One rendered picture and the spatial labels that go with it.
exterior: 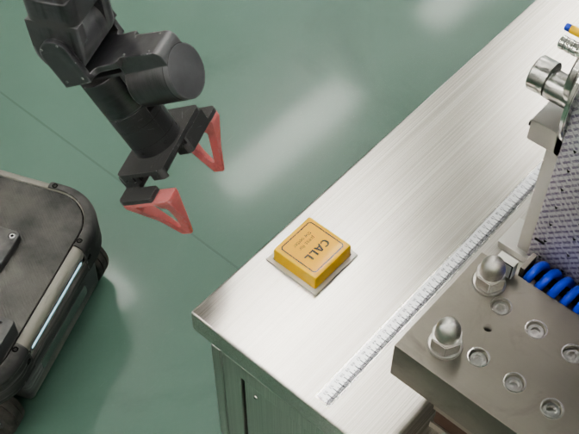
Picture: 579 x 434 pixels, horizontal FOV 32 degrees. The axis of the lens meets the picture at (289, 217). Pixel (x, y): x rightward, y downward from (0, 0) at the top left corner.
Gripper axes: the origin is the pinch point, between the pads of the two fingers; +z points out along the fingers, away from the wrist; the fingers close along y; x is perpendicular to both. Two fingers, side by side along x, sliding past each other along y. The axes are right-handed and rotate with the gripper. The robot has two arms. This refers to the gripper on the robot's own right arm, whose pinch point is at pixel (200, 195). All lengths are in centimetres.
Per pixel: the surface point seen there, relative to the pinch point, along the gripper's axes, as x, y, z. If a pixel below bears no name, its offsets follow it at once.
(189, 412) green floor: 68, 21, 82
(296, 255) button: -2.9, 4.1, 15.8
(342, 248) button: -7.3, 6.9, 18.3
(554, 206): -36.7, 5.7, 12.6
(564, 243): -36.4, 4.8, 17.5
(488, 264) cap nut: -30.1, -0.4, 14.3
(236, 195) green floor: 78, 79, 76
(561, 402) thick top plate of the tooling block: -37.2, -11.5, 23.1
